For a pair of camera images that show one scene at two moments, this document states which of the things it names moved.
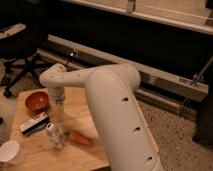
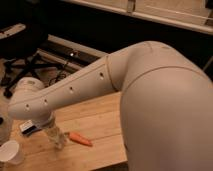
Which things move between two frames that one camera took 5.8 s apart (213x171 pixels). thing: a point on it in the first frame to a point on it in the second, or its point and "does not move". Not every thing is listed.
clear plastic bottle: (56, 135) does not move
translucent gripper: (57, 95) to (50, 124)
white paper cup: (13, 152) does not move
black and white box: (35, 125) does not move
